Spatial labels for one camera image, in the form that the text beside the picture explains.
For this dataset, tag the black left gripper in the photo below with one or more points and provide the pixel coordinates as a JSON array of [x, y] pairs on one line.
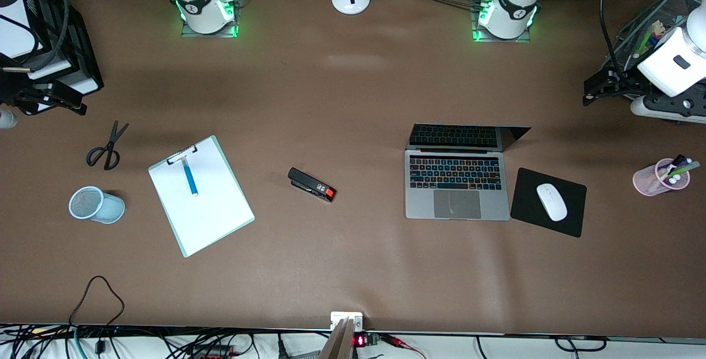
[[627, 81]]

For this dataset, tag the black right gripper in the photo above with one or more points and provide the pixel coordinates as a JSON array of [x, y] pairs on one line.
[[16, 90]]

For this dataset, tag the blue marker with white cap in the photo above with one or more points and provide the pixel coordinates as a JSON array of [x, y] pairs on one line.
[[190, 180]]

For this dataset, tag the silver laptop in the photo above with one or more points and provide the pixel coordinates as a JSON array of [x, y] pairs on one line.
[[458, 204]]

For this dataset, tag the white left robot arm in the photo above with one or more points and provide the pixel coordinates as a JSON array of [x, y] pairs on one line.
[[510, 11]]

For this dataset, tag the black marker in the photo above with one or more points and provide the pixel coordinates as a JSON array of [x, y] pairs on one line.
[[678, 159]]

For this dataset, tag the green marker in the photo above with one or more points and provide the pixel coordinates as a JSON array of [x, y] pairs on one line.
[[686, 169]]

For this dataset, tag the white paper stack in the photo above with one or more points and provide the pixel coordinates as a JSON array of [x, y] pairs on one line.
[[77, 83]]

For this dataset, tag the green pen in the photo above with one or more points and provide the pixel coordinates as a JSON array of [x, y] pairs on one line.
[[645, 44]]

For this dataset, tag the black stacked paper tray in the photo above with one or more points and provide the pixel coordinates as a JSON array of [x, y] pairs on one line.
[[83, 44]]

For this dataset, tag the black scissors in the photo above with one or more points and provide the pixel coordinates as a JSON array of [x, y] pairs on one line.
[[112, 143]]

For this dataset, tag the pink translucent pen cup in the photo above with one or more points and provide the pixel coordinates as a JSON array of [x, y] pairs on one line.
[[645, 180]]

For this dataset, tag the white capped pen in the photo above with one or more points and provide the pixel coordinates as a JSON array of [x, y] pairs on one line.
[[672, 181]]

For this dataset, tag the light blue mesh pen cup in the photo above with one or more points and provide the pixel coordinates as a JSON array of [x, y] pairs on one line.
[[110, 207]]

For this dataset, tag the white computer mouse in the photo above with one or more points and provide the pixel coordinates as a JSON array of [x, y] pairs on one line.
[[551, 202]]

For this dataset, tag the black mouse pad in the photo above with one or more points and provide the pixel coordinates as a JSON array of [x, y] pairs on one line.
[[529, 210]]

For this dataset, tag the teal clipboard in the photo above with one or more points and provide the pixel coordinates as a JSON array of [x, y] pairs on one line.
[[169, 216]]

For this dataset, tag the white paper sheet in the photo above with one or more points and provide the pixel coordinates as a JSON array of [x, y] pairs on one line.
[[215, 210]]

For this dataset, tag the black and red stapler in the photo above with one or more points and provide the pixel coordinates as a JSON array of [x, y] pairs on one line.
[[309, 183]]

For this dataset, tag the black and orange power strip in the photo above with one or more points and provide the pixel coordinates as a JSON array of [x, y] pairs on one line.
[[212, 352]]

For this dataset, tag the red display circuit board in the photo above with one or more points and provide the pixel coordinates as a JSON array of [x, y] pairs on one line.
[[361, 341]]

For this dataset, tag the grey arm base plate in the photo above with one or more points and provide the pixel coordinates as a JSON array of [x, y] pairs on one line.
[[480, 39], [190, 32]]

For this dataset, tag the white mounting bracket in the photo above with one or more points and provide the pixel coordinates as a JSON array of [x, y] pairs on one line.
[[337, 317]]

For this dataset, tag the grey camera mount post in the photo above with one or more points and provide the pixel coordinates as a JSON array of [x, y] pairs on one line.
[[339, 342]]

